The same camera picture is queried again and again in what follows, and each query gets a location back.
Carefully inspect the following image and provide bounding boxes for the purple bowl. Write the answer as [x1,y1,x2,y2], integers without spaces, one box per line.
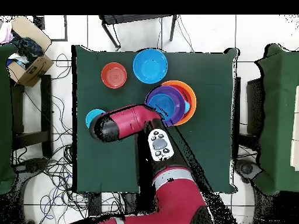
[145,85,188,127]

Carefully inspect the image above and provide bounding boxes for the glossy red bowl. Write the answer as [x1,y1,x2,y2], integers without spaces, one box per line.
[173,85,193,115]

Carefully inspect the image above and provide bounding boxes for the large orange bowl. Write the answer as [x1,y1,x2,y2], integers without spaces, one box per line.
[161,80,197,127]

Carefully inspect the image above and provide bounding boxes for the large blue bowl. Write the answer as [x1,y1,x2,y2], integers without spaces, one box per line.
[132,48,168,85]

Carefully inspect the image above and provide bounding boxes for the cyan ribbed bowl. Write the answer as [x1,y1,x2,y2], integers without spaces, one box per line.
[85,108,106,129]

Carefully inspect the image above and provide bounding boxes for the orange bowl with ring pattern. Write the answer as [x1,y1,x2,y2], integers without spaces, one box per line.
[100,62,128,90]

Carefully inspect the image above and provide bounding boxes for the dark green tablecloth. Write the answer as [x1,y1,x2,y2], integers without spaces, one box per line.
[71,44,240,194]

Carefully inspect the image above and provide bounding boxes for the black power adapter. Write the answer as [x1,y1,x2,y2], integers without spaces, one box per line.
[88,192,103,216]

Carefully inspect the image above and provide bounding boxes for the black bench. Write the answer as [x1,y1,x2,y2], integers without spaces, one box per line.
[10,74,54,158]

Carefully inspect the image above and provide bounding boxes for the black metal chair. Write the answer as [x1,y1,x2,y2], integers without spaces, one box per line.
[98,14,178,50]

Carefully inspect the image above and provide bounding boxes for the cardboard box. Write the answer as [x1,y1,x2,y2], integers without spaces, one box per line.
[6,15,55,88]

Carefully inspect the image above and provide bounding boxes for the green cloth covered table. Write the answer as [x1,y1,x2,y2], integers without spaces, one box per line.
[0,43,18,195]
[254,43,299,197]

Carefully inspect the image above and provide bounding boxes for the dark blue cloth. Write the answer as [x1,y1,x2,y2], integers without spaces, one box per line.
[10,31,45,64]

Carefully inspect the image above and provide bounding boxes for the white box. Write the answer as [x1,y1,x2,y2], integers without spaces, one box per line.
[290,85,299,171]

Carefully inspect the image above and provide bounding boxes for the black floor box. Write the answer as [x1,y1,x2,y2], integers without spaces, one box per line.
[33,15,46,30]

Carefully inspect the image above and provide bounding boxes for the pale pink cloth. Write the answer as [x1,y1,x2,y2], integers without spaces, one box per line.
[0,22,15,45]

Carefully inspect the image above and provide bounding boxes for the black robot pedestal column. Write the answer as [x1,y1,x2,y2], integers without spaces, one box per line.
[123,192,141,214]

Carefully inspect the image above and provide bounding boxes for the tangle of black cables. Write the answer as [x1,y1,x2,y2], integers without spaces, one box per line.
[11,53,124,224]

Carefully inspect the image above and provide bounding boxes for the dark grey pedestal foot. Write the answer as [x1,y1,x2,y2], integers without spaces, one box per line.
[234,159,263,184]
[13,157,51,174]

